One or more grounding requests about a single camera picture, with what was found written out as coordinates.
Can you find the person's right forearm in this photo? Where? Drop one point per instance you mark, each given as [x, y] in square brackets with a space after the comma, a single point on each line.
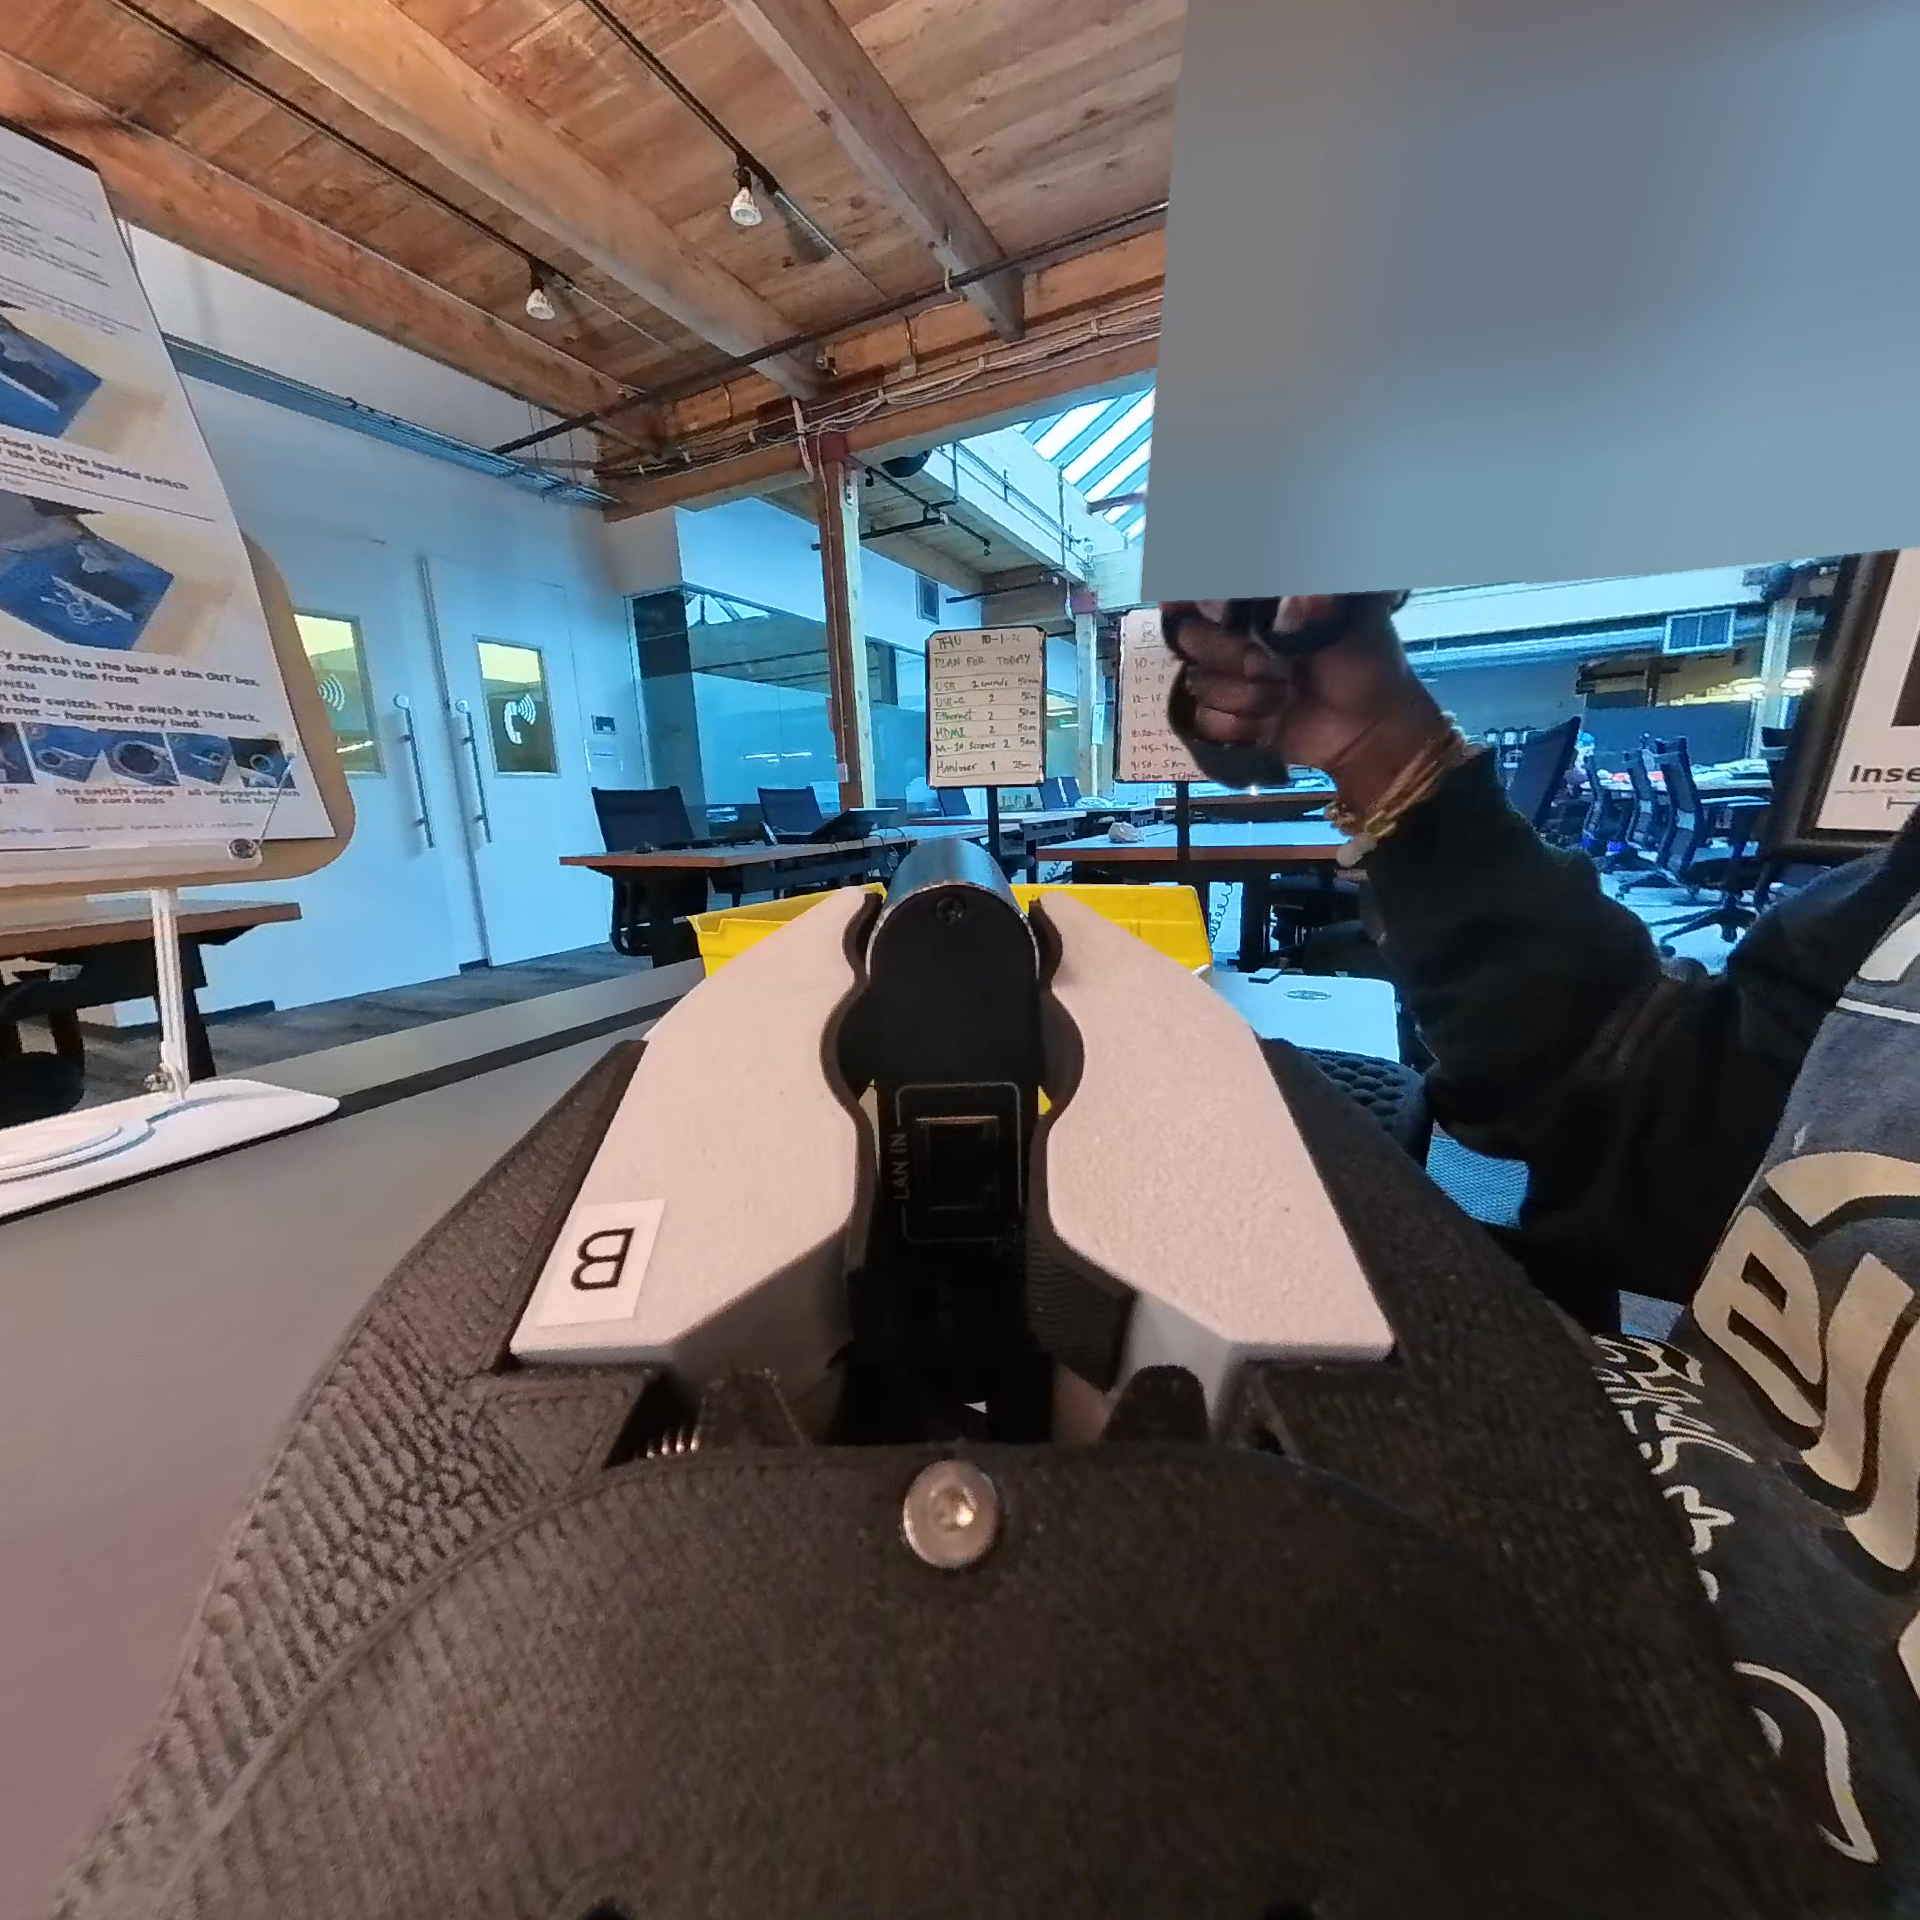
[1526, 973]

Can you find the instruction poster board with stand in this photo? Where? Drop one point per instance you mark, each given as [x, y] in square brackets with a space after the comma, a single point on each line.
[133, 526]

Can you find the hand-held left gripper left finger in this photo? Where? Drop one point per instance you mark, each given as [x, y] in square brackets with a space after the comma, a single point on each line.
[704, 1171]

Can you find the person's printed dark sweatshirt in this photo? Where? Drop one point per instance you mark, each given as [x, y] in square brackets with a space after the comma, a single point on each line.
[1828, 1276]

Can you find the black framed sign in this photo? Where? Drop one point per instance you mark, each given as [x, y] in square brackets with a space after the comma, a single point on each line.
[1876, 716]

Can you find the black ceiling speaker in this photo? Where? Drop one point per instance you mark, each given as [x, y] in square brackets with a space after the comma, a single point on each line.
[902, 460]

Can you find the yellow plastic bin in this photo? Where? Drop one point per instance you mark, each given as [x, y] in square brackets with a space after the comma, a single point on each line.
[766, 934]

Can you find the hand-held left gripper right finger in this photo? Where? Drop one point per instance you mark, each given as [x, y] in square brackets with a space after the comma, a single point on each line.
[1199, 1171]

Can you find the white door with window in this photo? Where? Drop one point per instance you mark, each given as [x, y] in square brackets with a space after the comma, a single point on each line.
[341, 841]
[522, 859]

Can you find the wooden desk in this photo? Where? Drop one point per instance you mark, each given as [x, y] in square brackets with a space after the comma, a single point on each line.
[704, 859]
[148, 917]
[1199, 841]

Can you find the black ethernet splitter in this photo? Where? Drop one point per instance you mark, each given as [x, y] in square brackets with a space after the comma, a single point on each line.
[958, 1021]

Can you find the whiteboard sign on pole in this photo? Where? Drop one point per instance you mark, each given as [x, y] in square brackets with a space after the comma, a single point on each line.
[1151, 704]
[986, 704]

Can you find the ceiling track light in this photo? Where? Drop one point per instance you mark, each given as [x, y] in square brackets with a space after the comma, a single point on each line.
[540, 297]
[746, 195]

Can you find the person's right hand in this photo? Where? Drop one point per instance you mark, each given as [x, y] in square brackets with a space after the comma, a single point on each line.
[1315, 690]

